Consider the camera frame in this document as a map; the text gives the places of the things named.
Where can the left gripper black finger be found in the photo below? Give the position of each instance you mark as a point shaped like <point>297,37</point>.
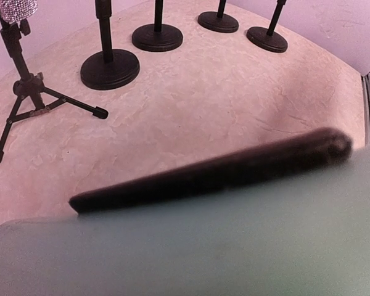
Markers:
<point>316,149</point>

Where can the teal microphone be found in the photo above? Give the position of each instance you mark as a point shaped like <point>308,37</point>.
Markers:
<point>304,235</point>

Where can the black round-base stand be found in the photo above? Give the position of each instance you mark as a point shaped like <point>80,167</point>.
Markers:
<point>218,21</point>

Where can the black tripod mic stand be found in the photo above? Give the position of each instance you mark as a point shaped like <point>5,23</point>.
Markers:
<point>33,98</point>

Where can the silver rhinestone microphone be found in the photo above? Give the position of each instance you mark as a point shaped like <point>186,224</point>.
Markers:
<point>12,11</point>

